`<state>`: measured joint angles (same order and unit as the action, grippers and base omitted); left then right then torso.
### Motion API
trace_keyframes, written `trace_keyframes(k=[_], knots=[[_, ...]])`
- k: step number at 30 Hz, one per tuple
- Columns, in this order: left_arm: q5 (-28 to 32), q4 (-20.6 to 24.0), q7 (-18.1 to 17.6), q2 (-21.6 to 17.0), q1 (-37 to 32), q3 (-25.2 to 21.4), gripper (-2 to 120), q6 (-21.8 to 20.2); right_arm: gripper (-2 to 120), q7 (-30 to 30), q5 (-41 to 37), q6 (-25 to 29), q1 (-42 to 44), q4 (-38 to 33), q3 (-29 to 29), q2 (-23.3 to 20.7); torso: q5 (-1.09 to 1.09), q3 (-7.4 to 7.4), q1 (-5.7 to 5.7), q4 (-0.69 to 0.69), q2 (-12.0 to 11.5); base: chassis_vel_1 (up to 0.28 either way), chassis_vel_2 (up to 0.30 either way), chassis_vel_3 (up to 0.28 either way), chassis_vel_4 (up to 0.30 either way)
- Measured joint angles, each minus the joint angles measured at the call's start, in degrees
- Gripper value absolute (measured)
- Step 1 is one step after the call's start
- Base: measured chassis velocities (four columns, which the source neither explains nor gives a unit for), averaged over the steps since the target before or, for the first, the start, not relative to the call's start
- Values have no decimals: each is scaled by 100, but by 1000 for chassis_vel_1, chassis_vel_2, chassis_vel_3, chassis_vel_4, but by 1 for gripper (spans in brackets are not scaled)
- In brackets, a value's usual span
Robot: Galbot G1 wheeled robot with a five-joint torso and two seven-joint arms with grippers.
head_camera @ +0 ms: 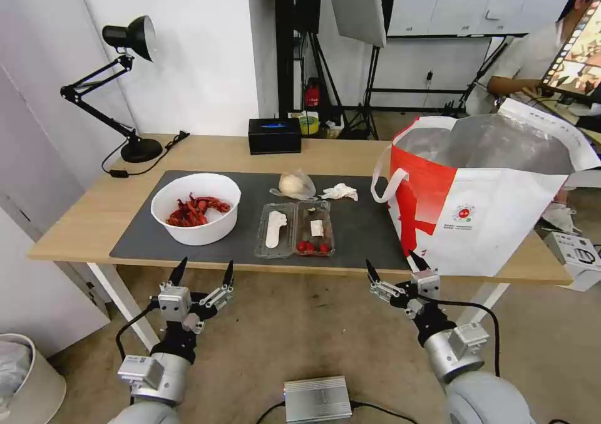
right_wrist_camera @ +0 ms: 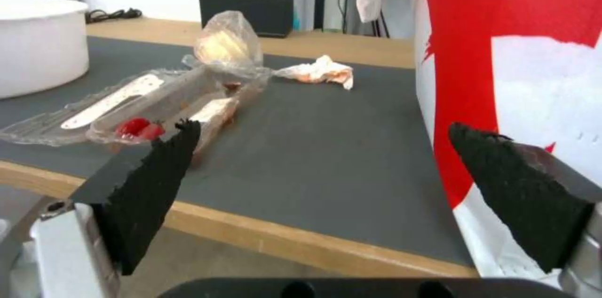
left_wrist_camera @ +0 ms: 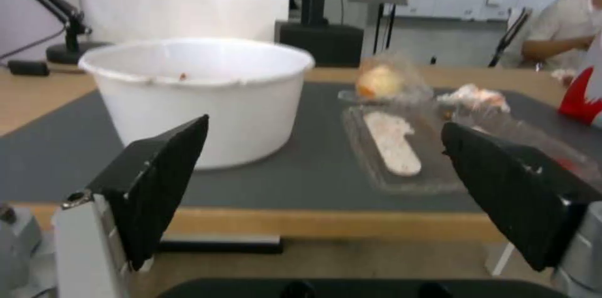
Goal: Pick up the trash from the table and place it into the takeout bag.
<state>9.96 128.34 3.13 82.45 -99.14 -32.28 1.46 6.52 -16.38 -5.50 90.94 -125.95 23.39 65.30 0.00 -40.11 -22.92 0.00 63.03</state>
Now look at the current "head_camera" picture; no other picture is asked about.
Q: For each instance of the silver metal power box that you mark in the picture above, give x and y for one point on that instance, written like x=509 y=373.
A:
x=318 y=398

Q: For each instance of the white cardboard box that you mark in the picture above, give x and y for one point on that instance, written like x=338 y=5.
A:
x=575 y=259

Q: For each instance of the black desk lamp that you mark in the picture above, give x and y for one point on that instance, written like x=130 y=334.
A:
x=141 y=151

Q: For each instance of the white round bowl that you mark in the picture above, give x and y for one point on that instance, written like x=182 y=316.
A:
x=199 y=234

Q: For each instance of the clear plastic clamshell container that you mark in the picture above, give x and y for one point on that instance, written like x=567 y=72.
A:
x=288 y=238

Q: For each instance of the red crayfish shells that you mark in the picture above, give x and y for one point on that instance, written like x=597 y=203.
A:
x=192 y=208

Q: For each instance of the grey softbox light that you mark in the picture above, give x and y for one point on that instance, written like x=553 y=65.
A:
x=357 y=6

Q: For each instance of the yellow green tape roll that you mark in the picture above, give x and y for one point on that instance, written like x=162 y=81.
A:
x=310 y=123

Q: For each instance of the black tissue box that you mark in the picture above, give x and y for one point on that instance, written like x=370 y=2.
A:
x=274 y=140

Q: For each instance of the person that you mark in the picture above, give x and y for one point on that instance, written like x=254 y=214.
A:
x=526 y=62

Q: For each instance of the red fire extinguisher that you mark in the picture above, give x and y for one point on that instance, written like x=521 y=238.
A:
x=312 y=96

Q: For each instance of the screen with colourful picture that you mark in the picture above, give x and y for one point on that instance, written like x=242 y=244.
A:
x=577 y=53

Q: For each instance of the white plastic strip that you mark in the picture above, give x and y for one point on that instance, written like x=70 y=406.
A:
x=273 y=231

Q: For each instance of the dark grey desk mat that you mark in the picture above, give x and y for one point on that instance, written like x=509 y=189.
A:
x=366 y=226

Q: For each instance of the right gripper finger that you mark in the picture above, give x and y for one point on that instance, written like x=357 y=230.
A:
x=418 y=265
x=375 y=280

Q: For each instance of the small white paper scrap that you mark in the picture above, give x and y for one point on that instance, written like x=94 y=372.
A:
x=317 y=228

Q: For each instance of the black metal rack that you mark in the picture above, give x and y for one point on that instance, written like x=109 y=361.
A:
x=286 y=43

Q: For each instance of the white trash bin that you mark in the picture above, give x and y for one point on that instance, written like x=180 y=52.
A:
x=40 y=386

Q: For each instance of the black tripod light stand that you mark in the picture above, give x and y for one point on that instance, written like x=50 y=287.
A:
x=371 y=90

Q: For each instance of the red and white takeout bag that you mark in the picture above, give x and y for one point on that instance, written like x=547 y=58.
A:
x=479 y=222

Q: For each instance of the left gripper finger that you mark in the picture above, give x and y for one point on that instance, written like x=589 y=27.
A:
x=228 y=278
x=178 y=276

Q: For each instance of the crumpled white tissue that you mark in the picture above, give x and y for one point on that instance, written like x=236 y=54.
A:
x=339 y=192

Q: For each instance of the wooden table with white legs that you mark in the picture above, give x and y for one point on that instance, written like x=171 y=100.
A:
x=211 y=154

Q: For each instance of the red cherry tomato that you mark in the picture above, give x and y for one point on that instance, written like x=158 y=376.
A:
x=310 y=247
x=301 y=246
x=323 y=248

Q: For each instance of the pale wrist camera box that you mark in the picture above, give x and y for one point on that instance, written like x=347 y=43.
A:
x=426 y=284
x=173 y=303

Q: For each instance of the whiteboard with papers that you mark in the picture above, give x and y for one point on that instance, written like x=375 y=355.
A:
x=446 y=6

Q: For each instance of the clear bin liner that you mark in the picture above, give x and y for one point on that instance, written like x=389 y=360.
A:
x=11 y=367

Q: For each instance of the clear bag with white lump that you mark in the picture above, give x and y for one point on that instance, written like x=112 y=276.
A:
x=295 y=184

